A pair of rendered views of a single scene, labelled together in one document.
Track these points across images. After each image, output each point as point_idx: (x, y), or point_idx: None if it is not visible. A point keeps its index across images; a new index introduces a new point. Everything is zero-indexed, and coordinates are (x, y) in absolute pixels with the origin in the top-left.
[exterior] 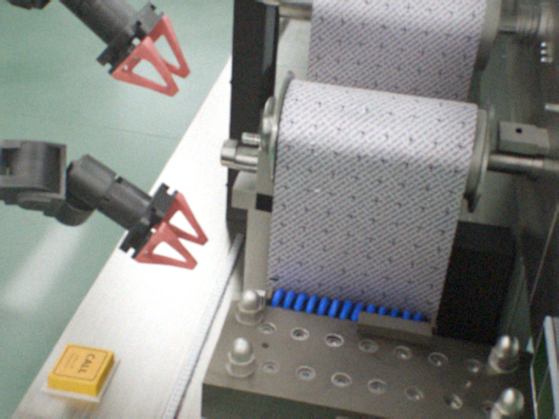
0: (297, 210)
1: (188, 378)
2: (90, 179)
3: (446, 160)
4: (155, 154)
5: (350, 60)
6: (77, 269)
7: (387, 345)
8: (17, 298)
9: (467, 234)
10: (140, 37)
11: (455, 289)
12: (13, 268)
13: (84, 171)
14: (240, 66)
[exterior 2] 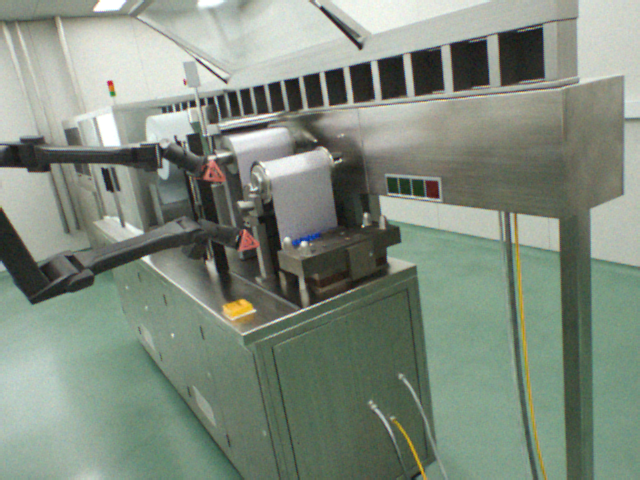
0: (283, 205)
1: (274, 294)
2: (209, 224)
3: (321, 164)
4: (57, 380)
5: None
6: (70, 440)
7: (335, 235)
8: (48, 471)
9: None
10: (205, 163)
11: None
12: (29, 463)
13: (205, 222)
14: (204, 196)
